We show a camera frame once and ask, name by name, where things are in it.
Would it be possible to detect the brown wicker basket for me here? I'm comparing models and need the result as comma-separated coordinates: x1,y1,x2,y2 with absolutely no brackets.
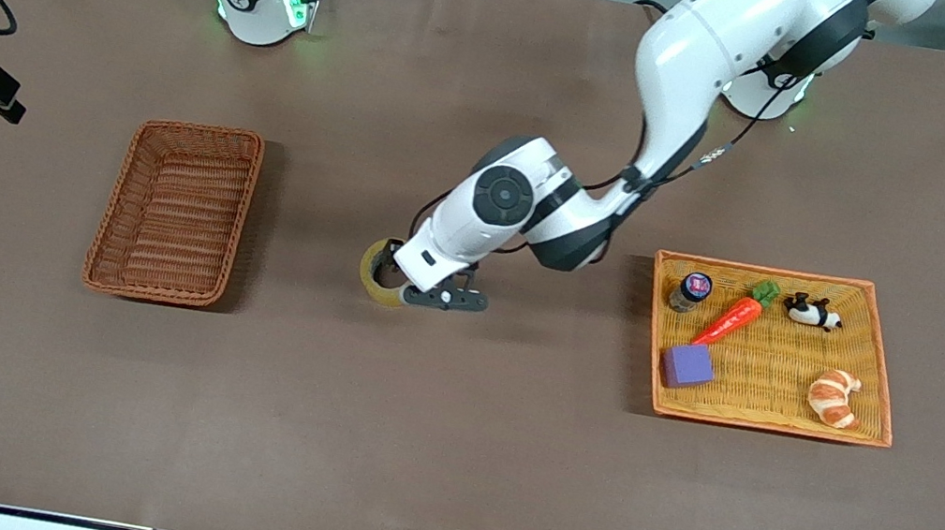
79,108,269,317

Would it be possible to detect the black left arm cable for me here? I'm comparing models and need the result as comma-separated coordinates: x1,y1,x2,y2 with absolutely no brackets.
408,9,801,299

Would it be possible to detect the toy croissant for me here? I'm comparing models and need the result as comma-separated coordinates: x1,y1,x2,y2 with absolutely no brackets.
803,364,868,434

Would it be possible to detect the black white panda toy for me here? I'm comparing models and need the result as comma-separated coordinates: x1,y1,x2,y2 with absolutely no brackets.
779,290,847,335

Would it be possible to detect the small bottle blue cap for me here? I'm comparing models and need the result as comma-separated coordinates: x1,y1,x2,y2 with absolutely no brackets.
666,269,716,318

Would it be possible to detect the orange toy carrot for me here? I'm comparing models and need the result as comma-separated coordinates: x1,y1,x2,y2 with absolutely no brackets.
689,269,784,359

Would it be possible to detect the brown table cover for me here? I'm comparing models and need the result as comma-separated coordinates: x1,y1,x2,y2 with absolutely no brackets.
0,0,945,530

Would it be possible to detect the yellowish clear tape roll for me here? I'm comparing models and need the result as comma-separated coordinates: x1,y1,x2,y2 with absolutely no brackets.
354,233,422,311

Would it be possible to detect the purple foam cube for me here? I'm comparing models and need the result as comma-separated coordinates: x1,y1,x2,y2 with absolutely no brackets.
657,338,721,396

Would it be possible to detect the orange flat wicker basket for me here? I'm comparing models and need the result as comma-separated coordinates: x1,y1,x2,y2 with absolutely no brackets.
629,247,917,453

